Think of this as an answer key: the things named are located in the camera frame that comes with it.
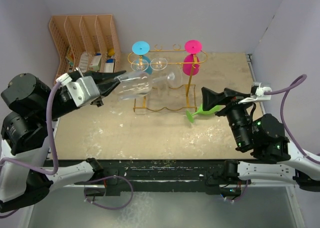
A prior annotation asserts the yellow sponge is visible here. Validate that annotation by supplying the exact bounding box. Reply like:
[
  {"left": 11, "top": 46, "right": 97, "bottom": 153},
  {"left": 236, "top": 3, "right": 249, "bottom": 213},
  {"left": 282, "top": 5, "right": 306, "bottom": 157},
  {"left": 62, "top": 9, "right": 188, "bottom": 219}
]
[{"left": 107, "top": 48, "right": 115, "bottom": 57}]

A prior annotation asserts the white box blue cap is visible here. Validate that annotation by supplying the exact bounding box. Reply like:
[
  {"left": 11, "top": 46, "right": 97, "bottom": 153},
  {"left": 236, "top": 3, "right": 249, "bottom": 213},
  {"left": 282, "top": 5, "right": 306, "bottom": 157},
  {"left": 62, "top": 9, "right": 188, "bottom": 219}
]
[{"left": 103, "top": 58, "right": 116, "bottom": 73}]

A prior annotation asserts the green plastic wine glass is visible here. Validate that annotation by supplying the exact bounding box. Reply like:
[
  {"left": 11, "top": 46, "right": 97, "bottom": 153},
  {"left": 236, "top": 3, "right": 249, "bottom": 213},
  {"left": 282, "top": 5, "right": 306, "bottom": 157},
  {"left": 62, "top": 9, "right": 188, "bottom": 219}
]
[{"left": 185, "top": 104, "right": 223, "bottom": 123}]

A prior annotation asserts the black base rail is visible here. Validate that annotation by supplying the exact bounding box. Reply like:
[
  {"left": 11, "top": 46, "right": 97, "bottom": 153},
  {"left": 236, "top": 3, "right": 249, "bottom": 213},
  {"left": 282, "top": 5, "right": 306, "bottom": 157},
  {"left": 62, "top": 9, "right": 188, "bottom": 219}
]
[{"left": 86, "top": 159, "right": 251, "bottom": 196}]

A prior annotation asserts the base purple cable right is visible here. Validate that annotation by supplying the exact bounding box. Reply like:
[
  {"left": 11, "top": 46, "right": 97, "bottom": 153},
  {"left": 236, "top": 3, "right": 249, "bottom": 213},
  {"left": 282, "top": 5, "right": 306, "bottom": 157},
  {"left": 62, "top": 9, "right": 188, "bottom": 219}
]
[{"left": 223, "top": 179, "right": 251, "bottom": 204}]

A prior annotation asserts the green white small box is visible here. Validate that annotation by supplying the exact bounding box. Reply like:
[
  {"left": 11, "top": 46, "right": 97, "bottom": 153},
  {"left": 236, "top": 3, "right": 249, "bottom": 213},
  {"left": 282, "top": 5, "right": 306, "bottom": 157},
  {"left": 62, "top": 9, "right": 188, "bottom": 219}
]
[{"left": 88, "top": 54, "right": 102, "bottom": 72}]

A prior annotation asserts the clear wine glass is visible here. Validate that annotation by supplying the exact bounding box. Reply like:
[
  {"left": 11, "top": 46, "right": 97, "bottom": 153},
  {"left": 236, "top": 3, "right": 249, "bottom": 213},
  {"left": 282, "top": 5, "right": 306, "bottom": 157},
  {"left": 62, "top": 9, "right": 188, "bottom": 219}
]
[
  {"left": 115, "top": 68, "right": 183, "bottom": 100},
  {"left": 131, "top": 58, "right": 149, "bottom": 72},
  {"left": 149, "top": 57, "right": 168, "bottom": 71}
]

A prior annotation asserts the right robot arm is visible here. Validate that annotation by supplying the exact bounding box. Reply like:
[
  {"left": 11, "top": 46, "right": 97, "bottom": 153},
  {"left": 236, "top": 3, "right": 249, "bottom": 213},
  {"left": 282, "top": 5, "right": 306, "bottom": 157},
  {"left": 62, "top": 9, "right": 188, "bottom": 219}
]
[{"left": 201, "top": 87, "right": 320, "bottom": 192}]

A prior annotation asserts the pink plastic wine glass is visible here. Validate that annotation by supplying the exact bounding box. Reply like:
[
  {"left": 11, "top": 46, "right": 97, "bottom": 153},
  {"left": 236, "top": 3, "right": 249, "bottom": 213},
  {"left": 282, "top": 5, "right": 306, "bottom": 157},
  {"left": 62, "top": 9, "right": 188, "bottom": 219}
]
[{"left": 182, "top": 39, "right": 202, "bottom": 76}]

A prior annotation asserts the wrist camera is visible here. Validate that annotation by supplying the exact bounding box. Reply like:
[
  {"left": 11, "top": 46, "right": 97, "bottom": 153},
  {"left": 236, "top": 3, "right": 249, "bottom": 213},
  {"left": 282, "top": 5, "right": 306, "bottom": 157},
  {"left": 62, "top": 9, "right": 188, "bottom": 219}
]
[
  {"left": 238, "top": 82, "right": 272, "bottom": 104},
  {"left": 55, "top": 73, "right": 100, "bottom": 108}
]

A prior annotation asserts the peach plastic desk organizer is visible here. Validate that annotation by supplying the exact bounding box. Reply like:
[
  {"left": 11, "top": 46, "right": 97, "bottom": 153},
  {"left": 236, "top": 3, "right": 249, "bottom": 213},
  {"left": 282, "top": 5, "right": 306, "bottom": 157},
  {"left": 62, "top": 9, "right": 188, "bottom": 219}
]
[{"left": 48, "top": 14, "right": 122, "bottom": 78}]

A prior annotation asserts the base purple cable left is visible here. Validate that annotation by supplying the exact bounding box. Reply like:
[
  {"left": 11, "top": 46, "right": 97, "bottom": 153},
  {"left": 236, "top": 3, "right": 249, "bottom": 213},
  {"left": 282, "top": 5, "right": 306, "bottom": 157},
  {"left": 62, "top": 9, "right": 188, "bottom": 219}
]
[{"left": 83, "top": 175, "right": 135, "bottom": 210}]

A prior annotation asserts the gold wire wine glass rack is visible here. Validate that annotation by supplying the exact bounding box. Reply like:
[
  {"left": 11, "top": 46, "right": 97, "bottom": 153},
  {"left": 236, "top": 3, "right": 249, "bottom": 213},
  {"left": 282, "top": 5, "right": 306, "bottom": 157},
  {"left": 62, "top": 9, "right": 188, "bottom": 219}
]
[{"left": 127, "top": 44, "right": 208, "bottom": 112}]

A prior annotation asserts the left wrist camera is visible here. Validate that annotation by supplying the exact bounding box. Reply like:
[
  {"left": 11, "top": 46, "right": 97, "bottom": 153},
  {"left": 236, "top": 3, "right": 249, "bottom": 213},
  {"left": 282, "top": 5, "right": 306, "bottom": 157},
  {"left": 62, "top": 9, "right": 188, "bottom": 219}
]
[{"left": 55, "top": 73, "right": 100, "bottom": 108}]

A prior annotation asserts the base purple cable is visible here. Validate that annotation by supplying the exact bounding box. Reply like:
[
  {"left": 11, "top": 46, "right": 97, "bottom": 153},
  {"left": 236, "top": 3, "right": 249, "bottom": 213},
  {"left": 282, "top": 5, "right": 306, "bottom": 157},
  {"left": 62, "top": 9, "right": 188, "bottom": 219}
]
[
  {"left": 223, "top": 179, "right": 251, "bottom": 204},
  {"left": 83, "top": 175, "right": 135, "bottom": 210}
]

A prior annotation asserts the white oval label card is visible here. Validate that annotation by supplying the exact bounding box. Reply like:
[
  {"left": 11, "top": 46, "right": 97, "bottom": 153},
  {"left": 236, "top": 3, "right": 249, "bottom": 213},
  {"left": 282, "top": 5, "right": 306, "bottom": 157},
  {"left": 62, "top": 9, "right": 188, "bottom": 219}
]
[{"left": 78, "top": 51, "right": 89, "bottom": 73}]

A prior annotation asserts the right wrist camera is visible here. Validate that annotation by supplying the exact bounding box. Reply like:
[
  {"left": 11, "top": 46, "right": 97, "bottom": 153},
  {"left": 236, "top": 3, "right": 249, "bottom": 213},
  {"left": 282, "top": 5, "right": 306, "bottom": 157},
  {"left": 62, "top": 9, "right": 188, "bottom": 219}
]
[{"left": 238, "top": 82, "right": 272, "bottom": 104}]

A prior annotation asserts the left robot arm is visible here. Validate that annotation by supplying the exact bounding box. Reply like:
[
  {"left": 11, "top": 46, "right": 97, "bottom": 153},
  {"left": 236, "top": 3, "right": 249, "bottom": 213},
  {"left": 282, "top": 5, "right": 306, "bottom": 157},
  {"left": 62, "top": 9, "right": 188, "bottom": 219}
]
[{"left": 0, "top": 71, "right": 121, "bottom": 218}]

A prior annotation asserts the blue plastic wine glass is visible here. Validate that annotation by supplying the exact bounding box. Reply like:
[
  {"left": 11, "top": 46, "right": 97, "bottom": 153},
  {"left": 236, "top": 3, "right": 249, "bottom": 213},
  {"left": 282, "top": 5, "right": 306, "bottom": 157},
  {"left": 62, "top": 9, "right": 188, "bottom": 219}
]
[{"left": 132, "top": 41, "right": 153, "bottom": 75}]

